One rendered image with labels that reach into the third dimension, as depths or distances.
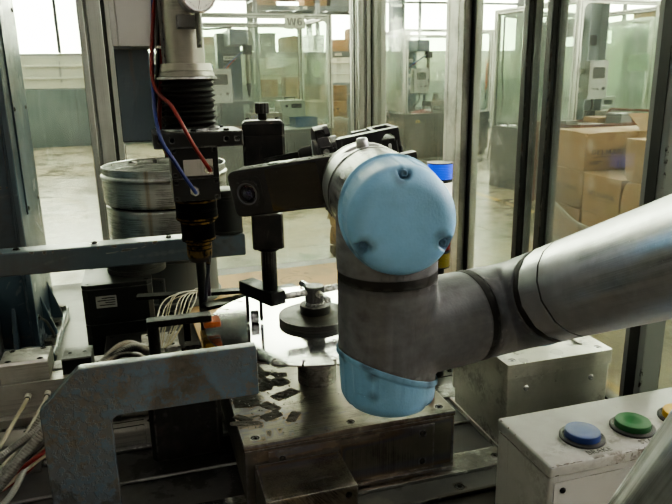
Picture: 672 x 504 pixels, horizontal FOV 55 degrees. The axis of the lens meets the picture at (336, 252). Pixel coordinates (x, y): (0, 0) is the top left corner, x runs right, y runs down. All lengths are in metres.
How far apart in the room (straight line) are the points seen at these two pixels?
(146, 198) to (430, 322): 1.14
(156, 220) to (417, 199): 1.18
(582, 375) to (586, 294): 0.60
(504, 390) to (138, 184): 0.94
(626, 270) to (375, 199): 0.16
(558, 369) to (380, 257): 0.64
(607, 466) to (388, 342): 0.42
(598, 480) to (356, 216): 0.50
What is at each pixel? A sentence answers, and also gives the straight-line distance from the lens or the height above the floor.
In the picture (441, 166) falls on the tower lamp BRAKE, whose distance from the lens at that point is 1.14.
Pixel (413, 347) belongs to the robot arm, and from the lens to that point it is 0.47.
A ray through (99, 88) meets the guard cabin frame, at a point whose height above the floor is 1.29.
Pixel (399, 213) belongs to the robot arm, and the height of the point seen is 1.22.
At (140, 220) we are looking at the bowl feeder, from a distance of 1.57.
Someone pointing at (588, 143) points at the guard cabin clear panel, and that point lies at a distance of 1.13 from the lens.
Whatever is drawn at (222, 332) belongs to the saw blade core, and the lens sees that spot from 0.96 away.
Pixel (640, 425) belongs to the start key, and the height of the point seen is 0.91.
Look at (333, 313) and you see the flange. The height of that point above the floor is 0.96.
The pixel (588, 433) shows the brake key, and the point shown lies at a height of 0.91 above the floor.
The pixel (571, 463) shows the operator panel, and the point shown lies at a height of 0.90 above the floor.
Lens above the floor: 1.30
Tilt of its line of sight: 15 degrees down
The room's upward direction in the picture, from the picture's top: 1 degrees counter-clockwise
